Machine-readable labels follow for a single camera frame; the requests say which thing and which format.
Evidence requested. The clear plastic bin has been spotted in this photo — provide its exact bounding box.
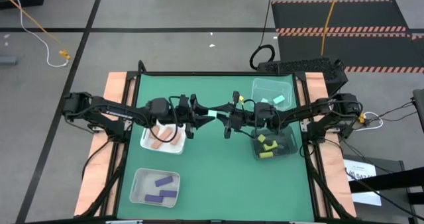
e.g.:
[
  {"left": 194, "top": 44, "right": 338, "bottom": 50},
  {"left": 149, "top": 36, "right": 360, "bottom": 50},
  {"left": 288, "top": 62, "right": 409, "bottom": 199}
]
[{"left": 250, "top": 78, "right": 293, "bottom": 112}]

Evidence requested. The white paper sign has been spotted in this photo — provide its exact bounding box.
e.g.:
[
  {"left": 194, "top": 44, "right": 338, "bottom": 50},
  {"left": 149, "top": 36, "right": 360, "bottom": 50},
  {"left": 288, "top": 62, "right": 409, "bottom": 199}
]
[{"left": 343, "top": 158, "right": 383, "bottom": 207}]

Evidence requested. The white floor cable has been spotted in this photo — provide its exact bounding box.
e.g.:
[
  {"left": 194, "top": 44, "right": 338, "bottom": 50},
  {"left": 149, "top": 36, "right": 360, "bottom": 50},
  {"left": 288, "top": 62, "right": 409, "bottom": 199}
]
[
  {"left": 9, "top": 0, "right": 70, "bottom": 68},
  {"left": 360, "top": 111, "right": 384, "bottom": 132}
]

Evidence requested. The black chair edge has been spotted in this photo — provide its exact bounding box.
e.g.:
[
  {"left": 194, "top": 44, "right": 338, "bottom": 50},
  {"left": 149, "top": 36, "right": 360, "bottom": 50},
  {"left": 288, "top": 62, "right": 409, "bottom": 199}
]
[{"left": 411, "top": 88, "right": 424, "bottom": 134}]

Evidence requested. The white plastic bin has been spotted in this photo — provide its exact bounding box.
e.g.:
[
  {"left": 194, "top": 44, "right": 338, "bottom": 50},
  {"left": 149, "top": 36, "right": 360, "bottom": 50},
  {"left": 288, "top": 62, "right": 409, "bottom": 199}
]
[{"left": 139, "top": 119, "right": 187, "bottom": 156}]

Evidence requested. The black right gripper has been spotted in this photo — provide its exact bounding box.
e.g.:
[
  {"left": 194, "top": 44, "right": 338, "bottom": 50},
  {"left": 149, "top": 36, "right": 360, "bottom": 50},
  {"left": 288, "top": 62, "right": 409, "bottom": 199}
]
[{"left": 215, "top": 91, "right": 256, "bottom": 139}]

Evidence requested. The black table frame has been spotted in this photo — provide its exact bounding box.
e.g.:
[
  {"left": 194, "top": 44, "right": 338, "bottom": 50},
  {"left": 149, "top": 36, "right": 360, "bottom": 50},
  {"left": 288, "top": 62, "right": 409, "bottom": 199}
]
[{"left": 74, "top": 70, "right": 358, "bottom": 224}]

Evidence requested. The black hazard-striped floor mat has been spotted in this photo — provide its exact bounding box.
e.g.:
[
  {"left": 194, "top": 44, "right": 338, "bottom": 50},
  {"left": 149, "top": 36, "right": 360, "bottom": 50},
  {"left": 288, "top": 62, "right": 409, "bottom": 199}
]
[
  {"left": 276, "top": 32, "right": 424, "bottom": 74},
  {"left": 270, "top": 0, "right": 409, "bottom": 33}
]

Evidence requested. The wooden side board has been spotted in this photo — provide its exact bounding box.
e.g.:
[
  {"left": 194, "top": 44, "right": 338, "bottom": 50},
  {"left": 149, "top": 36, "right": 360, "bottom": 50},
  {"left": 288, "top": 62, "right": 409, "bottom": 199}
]
[
  {"left": 299, "top": 72, "right": 358, "bottom": 218},
  {"left": 73, "top": 71, "right": 137, "bottom": 217}
]

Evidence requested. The orange floor cable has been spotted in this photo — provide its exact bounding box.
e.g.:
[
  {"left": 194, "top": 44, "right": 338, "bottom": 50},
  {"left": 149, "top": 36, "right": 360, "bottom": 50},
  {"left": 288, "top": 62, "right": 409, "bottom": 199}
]
[
  {"left": 0, "top": 0, "right": 67, "bottom": 52},
  {"left": 320, "top": 0, "right": 343, "bottom": 56}
]

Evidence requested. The dark grey side table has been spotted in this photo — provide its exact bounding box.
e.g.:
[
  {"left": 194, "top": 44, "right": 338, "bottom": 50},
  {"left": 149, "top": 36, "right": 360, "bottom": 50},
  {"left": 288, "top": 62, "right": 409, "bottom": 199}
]
[{"left": 343, "top": 154, "right": 424, "bottom": 224}]

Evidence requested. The dark grey plastic bin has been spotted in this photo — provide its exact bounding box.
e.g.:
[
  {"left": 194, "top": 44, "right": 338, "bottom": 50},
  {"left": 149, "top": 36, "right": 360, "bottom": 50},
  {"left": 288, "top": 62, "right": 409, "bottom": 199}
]
[{"left": 250, "top": 124, "right": 299, "bottom": 161}]

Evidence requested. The long orange block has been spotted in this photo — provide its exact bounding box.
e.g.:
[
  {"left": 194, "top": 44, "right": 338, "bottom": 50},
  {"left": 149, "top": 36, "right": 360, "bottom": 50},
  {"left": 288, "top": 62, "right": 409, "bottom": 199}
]
[{"left": 151, "top": 127, "right": 173, "bottom": 150}]

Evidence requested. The light grey plastic bin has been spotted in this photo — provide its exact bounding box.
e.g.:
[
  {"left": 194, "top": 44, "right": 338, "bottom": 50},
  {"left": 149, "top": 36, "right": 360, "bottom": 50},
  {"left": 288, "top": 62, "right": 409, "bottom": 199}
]
[{"left": 129, "top": 168, "right": 182, "bottom": 209}]

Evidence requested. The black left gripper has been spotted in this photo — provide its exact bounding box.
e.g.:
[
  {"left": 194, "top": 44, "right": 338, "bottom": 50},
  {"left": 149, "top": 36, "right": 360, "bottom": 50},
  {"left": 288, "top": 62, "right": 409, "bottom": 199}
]
[{"left": 170, "top": 94, "right": 215, "bottom": 140}]

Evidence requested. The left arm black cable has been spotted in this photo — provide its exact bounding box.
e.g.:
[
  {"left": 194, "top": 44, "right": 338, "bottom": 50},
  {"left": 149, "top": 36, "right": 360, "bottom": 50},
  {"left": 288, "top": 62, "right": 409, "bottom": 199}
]
[{"left": 142, "top": 96, "right": 186, "bottom": 144}]

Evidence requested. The black perforated computer case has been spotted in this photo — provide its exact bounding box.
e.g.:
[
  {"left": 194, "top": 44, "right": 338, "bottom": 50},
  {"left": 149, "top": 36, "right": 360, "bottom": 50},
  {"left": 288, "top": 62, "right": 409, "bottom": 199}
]
[{"left": 256, "top": 56, "right": 349, "bottom": 97}]

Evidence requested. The black looped cable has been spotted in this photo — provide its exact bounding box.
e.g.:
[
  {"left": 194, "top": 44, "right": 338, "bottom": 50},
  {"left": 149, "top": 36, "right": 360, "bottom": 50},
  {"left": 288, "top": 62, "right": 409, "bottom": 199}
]
[{"left": 249, "top": 0, "right": 276, "bottom": 71}]

